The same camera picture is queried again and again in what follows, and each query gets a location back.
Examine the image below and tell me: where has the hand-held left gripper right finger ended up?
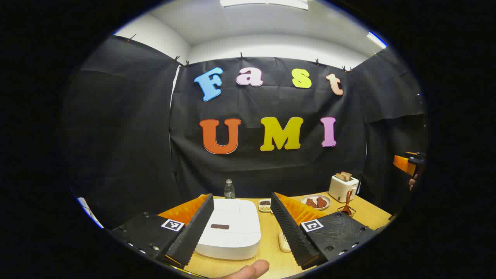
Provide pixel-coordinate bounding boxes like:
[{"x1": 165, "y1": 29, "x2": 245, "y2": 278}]
[{"x1": 270, "y1": 192, "x2": 378, "y2": 270}]

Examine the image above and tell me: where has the white toaster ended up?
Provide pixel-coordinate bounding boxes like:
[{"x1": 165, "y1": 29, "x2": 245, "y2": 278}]
[{"x1": 328, "y1": 174, "x2": 359, "y2": 203}]

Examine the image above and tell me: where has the black backdrop cloth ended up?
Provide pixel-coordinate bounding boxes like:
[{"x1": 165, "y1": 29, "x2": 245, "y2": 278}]
[{"x1": 64, "y1": 35, "x2": 429, "y2": 229}]

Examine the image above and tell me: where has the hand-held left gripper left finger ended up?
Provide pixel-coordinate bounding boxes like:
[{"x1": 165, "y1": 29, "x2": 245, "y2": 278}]
[{"x1": 110, "y1": 193, "x2": 215, "y2": 269}]

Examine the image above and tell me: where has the white round plate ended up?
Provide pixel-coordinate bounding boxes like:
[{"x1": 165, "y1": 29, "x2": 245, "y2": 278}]
[{"x1": 301, "y1": 195, "x2": 331, "y2": 211}]

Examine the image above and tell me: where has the small ceiling light panel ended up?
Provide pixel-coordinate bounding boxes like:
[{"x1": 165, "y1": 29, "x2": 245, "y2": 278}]
[{"x1": 367, "y1": 31, "x2": 388, "y2": 49}]

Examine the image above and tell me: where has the large ceiling light panel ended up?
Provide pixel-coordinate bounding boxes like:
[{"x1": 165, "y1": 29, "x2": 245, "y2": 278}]
[{"x1": 219, "y1": 0, "x2": 310, "y2": 10}]

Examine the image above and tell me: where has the brown wooden spoon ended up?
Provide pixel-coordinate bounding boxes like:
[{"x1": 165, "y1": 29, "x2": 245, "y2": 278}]
[{"x1": 341, "y1": 190, "x2": 354, "y2": 214}]

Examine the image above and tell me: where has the white rice cooker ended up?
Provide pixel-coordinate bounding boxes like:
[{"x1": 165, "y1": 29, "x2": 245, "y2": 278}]
[{"x1": 195, "y1": 198, "x2": 262, "y2": 260}]

